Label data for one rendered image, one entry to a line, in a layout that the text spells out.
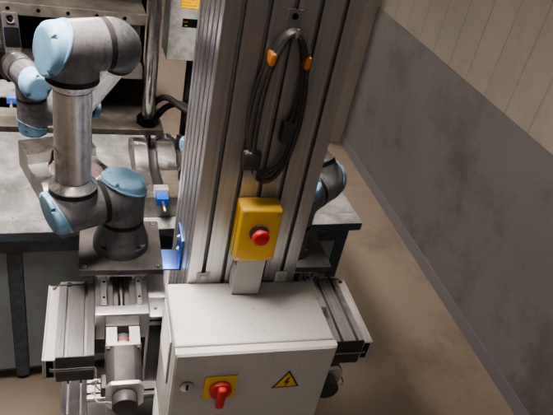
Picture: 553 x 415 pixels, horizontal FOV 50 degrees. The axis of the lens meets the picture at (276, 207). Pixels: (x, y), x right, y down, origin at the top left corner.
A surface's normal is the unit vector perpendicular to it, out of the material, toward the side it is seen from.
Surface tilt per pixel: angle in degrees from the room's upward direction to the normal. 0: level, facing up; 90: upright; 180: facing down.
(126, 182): 7
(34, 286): 90
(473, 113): 90
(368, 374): 0
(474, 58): 90
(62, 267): 90
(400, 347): 0
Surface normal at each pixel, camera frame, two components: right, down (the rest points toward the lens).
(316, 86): 0.23, 0.58
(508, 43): -0.96, -0.01
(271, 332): 0.18, -0.82
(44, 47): -0.72, 0.13
